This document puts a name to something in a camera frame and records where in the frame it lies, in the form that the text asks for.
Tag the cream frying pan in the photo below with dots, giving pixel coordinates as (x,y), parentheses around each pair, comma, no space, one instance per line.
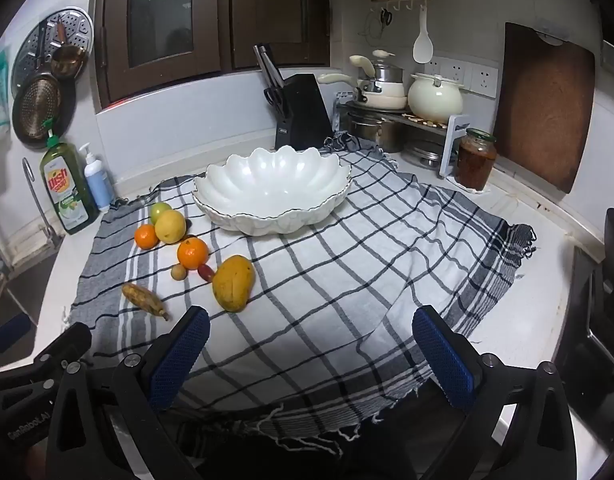
(382,97)

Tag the small spotted banana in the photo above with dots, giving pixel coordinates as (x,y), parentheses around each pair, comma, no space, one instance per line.
(142,300)

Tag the yellow mango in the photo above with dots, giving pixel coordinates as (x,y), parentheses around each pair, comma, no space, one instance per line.
(233,282)

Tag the green round fruit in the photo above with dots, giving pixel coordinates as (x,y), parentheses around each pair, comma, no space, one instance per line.
(159,208)

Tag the round steel steamer plate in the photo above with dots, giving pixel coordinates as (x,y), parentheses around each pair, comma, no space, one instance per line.
(34,40)

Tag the green dish soap bottle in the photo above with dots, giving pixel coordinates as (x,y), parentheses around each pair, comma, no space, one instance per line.
(67,185)

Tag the bamboo trivet mat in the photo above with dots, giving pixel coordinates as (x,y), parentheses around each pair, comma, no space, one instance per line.
(427,121)

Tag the wide brown framed window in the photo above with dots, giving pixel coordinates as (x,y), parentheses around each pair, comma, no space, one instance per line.
(112,35)

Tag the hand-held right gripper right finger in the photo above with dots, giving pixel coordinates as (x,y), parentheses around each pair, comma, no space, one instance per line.
(444,360)

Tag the white wall outlet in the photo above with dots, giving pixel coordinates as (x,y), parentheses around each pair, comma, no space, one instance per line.
(484,80)
(454,70)
(432,66)

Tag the kitchen sink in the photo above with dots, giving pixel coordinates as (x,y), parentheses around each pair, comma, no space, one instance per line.
(17,290)

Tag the steel white pot rack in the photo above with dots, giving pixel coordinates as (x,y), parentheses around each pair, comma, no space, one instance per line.
(454,135)

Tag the black kitchen scissors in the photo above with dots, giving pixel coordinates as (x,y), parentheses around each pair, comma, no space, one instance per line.
(274,96)

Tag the small orange tangerine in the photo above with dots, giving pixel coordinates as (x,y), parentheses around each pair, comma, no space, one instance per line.
(146,236)

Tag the cream lidded casserole pot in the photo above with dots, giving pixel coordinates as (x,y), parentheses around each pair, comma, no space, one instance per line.
(435,97)

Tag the black white checked cloth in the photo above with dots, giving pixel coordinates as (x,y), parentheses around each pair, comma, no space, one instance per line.
(337,285)

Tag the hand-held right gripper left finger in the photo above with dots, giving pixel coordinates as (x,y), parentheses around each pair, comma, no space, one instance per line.
(179,355)

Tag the large orange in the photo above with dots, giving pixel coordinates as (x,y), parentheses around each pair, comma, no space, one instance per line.
(192,253)

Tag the steel kitchen faucet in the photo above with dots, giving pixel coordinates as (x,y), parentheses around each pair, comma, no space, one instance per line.
(37,200)

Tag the large steel pot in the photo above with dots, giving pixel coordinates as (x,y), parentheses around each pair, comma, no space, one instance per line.
(374,132)

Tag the narrow brown framed window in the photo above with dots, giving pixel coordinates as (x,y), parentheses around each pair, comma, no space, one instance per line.
(317,10)

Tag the small hanging scissors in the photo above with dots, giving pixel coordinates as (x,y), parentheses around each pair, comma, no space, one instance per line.
(385,17)

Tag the white scalloped bowl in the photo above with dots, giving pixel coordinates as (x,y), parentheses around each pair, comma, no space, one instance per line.
(272,185)

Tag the yellow lemon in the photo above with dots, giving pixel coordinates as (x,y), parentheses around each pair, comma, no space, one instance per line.
(170,226)

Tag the brown wooden cutting board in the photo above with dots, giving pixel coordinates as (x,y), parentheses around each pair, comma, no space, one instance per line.
(542,105)

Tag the red jujube date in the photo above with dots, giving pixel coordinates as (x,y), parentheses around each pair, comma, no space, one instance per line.
(205,273)

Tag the white rice spoon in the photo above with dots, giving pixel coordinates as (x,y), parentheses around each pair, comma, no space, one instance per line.
(422,40)

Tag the dark perforated frying pan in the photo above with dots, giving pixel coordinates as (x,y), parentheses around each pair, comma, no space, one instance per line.
(37,105)

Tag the black stove top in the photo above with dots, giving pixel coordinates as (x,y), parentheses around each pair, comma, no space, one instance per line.
(602,310)

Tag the white blue pump bottle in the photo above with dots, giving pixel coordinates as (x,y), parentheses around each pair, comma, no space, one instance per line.
(98,180)

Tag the black knife block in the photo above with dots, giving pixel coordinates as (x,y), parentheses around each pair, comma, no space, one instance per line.
(302,110)

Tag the small copper pot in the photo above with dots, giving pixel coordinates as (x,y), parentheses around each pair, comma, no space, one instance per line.
(67,60)

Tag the steel pot lid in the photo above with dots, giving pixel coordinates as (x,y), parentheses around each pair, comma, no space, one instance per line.
(427,155)

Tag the brown longan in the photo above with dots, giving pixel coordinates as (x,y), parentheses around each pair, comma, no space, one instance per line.
(177,272)

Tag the glass jar of sauce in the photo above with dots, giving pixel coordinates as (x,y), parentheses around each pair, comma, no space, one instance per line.
(474,160)

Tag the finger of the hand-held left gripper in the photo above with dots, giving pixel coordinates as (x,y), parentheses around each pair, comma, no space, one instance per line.
(62,350)
(7,332)

